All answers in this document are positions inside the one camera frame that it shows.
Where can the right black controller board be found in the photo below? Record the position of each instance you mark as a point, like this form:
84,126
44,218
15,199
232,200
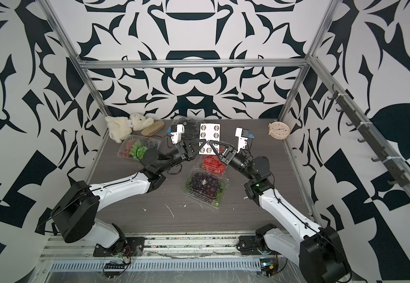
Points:
269,266

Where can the empty stacked clamshell boxes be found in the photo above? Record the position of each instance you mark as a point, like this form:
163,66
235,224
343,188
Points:
191,127

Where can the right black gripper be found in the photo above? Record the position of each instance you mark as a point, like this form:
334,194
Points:
231,157

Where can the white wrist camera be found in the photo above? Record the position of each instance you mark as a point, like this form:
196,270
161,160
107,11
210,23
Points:
176,132
243,136

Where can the beige alarm clock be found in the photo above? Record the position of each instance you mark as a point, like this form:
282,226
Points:
278,130

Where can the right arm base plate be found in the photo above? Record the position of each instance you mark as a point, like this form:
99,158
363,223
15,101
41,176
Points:
259,245

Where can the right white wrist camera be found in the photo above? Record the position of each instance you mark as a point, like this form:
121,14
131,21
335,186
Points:
243,136

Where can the black controller board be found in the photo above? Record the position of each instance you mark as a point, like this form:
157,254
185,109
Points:
114,269
269,266

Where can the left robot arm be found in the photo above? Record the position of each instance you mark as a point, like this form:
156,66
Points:
75,214

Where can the purple grape clamshell box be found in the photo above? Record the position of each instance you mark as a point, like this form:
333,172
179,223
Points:
210,194

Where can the left black controller board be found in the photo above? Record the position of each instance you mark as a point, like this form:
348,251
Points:
114,269

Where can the green grape clamshell box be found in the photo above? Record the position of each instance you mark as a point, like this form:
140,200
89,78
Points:
135,146

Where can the strawberry clamshell box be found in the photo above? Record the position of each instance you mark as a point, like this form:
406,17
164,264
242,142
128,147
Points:
212,164

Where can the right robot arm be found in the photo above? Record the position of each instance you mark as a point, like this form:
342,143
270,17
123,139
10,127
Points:
317,251

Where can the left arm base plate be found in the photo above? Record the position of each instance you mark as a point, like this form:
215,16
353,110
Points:
132,246

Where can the white plush toy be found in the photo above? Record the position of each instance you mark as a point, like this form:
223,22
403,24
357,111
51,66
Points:
120,128

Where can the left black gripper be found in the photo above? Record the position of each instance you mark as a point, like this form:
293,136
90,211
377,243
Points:
191,149

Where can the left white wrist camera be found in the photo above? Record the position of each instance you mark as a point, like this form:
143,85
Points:
176,132

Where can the white fruit sticker sheet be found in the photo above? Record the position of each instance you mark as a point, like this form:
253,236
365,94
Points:
209,132

